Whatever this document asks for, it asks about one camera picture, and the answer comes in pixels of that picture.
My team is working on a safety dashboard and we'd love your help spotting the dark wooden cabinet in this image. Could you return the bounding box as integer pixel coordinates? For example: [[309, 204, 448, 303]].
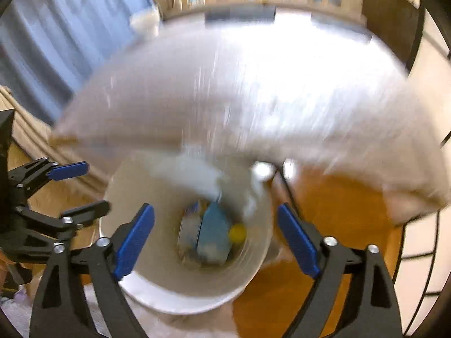
[[363, 0, 421, 46]]

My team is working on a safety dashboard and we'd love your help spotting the clear floss box teal label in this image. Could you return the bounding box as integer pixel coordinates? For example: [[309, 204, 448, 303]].
[[196, 201, 235, 264]]

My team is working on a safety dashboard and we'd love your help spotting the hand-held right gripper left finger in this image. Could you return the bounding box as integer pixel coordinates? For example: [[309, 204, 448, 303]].
[[29, 203, 156, 338]]

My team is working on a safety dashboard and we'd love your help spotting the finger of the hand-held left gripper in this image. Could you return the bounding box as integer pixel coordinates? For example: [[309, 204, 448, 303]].
[[14, 200, 110, 244], [9, 158, 90, 198]]

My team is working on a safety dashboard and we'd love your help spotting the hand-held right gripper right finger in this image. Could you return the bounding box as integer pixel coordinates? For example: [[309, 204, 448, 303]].
[[277, 203, 403, 338]]

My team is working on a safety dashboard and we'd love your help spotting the white screen with dark frame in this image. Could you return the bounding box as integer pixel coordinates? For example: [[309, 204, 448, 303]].
[[391, 3, 451, 338]]

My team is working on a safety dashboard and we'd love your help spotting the blue curtain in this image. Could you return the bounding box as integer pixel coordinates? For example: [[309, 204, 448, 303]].
[[0, 0, 156, 127]]

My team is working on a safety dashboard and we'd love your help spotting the white round bin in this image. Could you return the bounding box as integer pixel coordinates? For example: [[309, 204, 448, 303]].
[[99, 150, 275, 315]]

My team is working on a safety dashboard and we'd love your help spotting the yellow round container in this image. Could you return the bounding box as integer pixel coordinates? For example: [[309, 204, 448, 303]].
[[228, 223, 247, 245]]

